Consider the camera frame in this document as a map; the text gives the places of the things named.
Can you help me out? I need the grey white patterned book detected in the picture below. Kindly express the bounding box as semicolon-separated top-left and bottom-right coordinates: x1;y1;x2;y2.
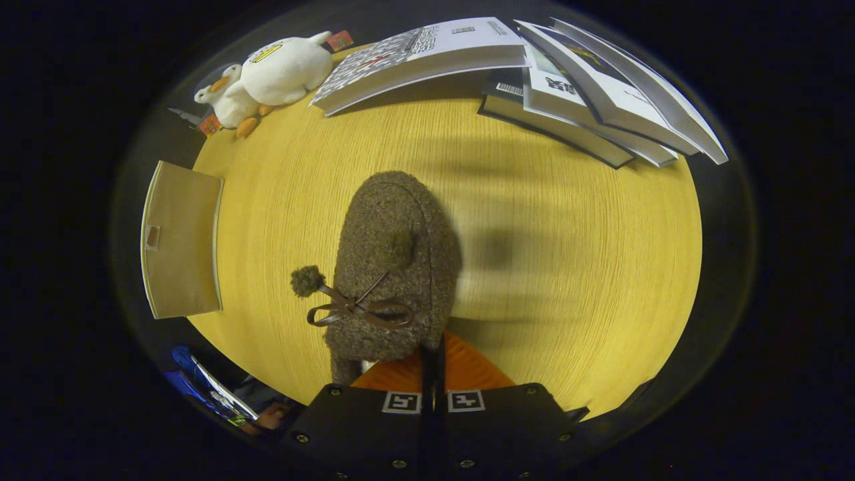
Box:
309;17;532;118

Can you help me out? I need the white duck plush toy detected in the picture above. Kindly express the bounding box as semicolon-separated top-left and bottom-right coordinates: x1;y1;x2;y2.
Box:
239;31;355;106

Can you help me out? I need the thin white book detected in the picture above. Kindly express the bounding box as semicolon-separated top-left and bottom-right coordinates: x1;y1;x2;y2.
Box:
551;18;729;166

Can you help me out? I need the white book black print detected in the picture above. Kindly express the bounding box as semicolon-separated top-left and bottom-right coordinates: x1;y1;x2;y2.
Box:
522;45;680;168

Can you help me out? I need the beige fabric storage box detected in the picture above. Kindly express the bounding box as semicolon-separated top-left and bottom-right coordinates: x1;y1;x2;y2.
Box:
140;160;224;320

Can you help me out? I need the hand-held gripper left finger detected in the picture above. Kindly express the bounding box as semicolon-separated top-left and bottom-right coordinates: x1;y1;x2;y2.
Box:
282;349;434;481

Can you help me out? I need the grey blue penguin plush toy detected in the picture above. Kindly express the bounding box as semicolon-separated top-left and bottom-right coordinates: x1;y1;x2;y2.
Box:
194;63;275;139

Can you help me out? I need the brown fuzzy shoe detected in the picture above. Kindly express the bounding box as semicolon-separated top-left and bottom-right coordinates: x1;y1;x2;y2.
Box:
290;170;463;387

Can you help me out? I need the blue cloth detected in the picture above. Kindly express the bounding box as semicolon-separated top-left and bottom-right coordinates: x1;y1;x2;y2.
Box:
171;345;201;375

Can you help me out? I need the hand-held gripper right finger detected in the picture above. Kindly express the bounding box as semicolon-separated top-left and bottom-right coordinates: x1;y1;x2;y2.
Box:
436;331;592;481

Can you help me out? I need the white book dark cover picture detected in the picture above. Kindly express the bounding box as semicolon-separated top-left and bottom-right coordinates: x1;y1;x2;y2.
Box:
513;20;701;156

